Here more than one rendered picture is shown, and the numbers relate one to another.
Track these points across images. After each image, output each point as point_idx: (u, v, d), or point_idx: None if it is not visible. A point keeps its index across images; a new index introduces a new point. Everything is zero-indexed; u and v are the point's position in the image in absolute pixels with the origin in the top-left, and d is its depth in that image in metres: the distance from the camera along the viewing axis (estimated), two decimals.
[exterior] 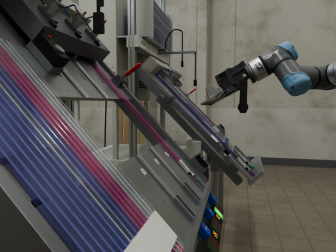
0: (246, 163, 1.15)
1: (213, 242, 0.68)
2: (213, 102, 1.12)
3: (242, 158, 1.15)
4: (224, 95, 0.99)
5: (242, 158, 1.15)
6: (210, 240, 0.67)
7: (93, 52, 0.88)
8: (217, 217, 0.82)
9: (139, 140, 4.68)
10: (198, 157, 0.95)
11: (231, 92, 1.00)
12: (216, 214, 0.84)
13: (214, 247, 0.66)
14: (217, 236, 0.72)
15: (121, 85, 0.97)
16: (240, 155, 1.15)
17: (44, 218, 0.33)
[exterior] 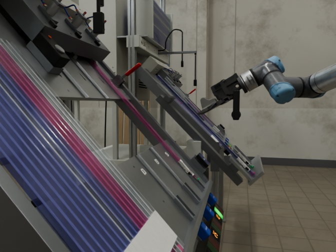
0: (246, 163, 1.14)
1: (213, 242, 0.68)
2: (206, 111, 1.19)
3: (242, 158, 1.15)
4: (215, 107, 1.13)
5: (242, 158, 1.15)
6: (210, 240, 0.67)
7: (93, 52, 0.88)
8: (217, 217, 0.82)
9: (139, 140, 4.68)
10: (198, 157, 0.95)
11: (225, 101, 1.12)
12: (216, 214, 0.84)
13: (214, 247, 0.66)
14: (217, 236, 0.72)
15: (121, 85, 0.97)
16: (240, 155, 1.15)
17: (44, 218, 0.33)
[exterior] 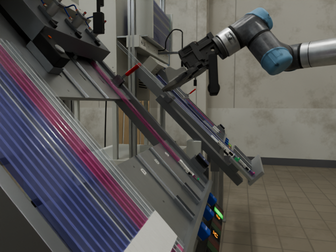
0: (230, 154, 0.84)
1: (213, 242, 0.68)
2: (173, 87, 0.88)
3: (224, 148, 0.84)
4: (185, 77, 0.83)
5: (225, 147, 0.84)
6: (210, 240, 0.67)
7: (93, 52, 0.88)
8: (217, 217, 0.82)
9: (139, 140, 4.68)
10: (198, 157, 0.95)
11: (199, 69, 0.83)
12: (216, 214, 0.84)
13: (214, 247, 0.66)
14: (217, 236, 0.72)
15: (121, 85, 0.97)
16: (222, 144, 0.84)
17: (44, 218, 0.33)
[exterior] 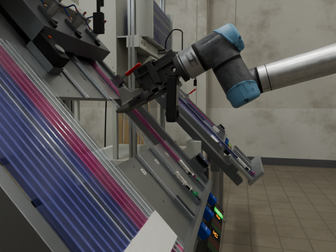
0: (187, 188, 0.75)
1: (213, 242, 0.68)
2: (130, 108, 0.79)
3: (181, 180, 0.76)
4: (139, 101, 0.73)
5: (181, 180, 0.75)
6: (210, 240, 0.67)
7: (93, 52, 0.88)
8: (217, 217, 0.82)
9: (139, 140, 4.68)
10: (198, 157, 0.95)
11: (154, 93, 0.72)
12: (216, 214, 0.84)
13: (214, 247, 0.66)
14: (217, 236, 0.72)
15: (121, 85, 0.97)
16: (178, 176, 0.76)
17: (44, 218, 0.33)
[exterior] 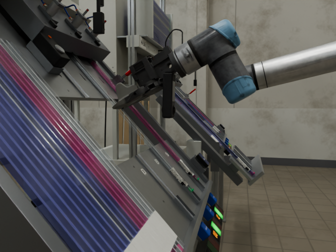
0: (182, 184, 0.75)
1: (213, 242, 0.68)
2: (127, 105, 0.79)
3: (176, 177, 0.76)
4: (135, 97, 0.74)
5: (177, 177, 0.76)
6: (210, 240, 0.67)
7: (93, 52, 0.88)
8: (217, 217, 0.82)
9: (139, 140, 4.68)
10: (198, 157, 0.95)
11: (150, 89, 0.73)
12: (216, 214, 0.84)
13: (214, 247, 0.66)
14: (217, 236, 0.72)
15: None
16: (174, 173, 0.76)
17: (44, 218, 0.33)
